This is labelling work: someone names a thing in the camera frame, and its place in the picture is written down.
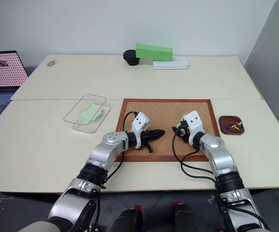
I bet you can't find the brown wooden tray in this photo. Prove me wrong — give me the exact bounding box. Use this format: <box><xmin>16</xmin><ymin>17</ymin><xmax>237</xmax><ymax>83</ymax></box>
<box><xmin>218</xmin><ymin>115</ymin><xmax>247</xmax><ymax>136</ymax></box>

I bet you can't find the green rectangular box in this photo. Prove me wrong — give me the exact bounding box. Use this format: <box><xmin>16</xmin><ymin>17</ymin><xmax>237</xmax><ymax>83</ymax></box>
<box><xmin>135</xmin><ymin>43</ymin><xmax>174</xmax><ymax>62</ymax></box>

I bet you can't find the open laptop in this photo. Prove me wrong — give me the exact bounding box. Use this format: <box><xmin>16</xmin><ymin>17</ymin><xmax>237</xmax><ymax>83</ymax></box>
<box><xmin>0</xmin><ymin>50</ymin><xmax>29</xmax><ymax>107</ymax></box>

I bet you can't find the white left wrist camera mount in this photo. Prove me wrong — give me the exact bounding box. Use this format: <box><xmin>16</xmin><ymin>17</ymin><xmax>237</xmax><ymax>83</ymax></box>
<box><xmin>131</xmin><ymin>112</ymin><xmax>152</xmax><ymax>149</ymax></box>

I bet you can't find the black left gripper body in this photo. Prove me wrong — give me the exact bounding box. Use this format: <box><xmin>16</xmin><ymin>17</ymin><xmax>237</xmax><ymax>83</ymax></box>
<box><xmin>140</xmin><ymin>130</ymin><xmax>155</xmax><ymax>146</ymax></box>

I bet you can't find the white flat case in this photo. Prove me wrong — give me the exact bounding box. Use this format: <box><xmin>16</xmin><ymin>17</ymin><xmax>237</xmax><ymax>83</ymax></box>
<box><xmin>152</xmin><ymin>56</ymin><xmax>190</xmax><ymax>71</ymax></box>

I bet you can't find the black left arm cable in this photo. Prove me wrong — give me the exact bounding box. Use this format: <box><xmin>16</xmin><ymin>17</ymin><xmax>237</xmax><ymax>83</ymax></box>
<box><xmin>100</xmin><ymin>111</ymin><xmax>139</xmax><ymax>190</ymax></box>

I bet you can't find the dark rounded shape red tab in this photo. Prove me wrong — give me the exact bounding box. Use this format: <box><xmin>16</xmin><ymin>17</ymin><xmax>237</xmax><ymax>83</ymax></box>
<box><xmin>110</xmin><ymin>204</ymin><xmax>144</xmax><ymax>232</ymax></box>
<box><xmin>171</xmin><ymin>201</ymin><xmax>201</xmax><ymax>232</ymax></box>

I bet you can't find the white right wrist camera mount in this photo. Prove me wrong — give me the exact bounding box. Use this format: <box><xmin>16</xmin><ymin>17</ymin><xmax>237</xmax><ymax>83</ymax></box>
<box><xmin>183</xmin><ymin>110</ymin><xmax>206</xmax><ymax>144</ymax></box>

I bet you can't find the green sticky note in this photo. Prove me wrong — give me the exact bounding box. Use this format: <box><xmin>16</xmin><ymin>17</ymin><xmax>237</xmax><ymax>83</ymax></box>
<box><xmin>78</xmin><ymin>104</ymin><xmax>104</xmax><ymax>124</ymax></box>

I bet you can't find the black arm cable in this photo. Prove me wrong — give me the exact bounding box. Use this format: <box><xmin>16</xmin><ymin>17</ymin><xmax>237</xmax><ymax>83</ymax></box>
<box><xmin>171</xmin><ymin>132</ymin><xmax>218</xmax><ymax>181</ymax></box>
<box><xmin>100</xmin><ymin>111</ymin><xmax>139</xmax><ymax>190</ymax></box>

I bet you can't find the clear plastic box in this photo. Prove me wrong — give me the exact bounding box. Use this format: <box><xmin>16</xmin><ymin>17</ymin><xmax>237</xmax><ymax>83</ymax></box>
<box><xmin>63</xmin><ymin>93</ymin><xmax>112</xmax><ymax>134</ymax></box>

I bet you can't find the wood framed cork board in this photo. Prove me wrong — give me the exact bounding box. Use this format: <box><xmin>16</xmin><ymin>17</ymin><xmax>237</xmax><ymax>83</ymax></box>
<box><xmin>115</xmin><ymin>98</ymin><xmax>221</xmax><ymax>163</ymax></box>

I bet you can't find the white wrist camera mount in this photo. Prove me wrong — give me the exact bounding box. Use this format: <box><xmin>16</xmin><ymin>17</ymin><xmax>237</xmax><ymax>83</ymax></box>
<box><xmin>183</xmin><ymin>110</ymin><xmax>206</xmax><ymax>144</ymax></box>
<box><xmin>131</xmin><ymin>112</ymin><xmax>152</xmax><ymax>149</ymax></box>

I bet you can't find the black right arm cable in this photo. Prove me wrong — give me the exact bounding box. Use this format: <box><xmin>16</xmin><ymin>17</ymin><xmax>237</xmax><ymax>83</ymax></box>
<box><xmin>171</xmin><ymin>132</ymin><xmax>218</xmax><ymax>181</ymax></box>

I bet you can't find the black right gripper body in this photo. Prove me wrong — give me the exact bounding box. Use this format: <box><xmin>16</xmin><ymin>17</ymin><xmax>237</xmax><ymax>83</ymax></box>
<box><xmin>177</xmin><ymin>118</ymin><xmax>191</xmax><ymax>143</ymax></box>

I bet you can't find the grey partition panel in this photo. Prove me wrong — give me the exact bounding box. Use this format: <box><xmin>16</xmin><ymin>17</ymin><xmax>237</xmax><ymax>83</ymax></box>
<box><xmin>244</xmin><ymin>0</ymin><xmax>279</xmax><ymax>145</ymax></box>

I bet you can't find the black round object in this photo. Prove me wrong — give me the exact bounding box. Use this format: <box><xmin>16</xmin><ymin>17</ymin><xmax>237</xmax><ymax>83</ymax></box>
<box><xmin>123</xmin><ymin>49</ymin><xmax>141</xmax><ymax>67</ymax></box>

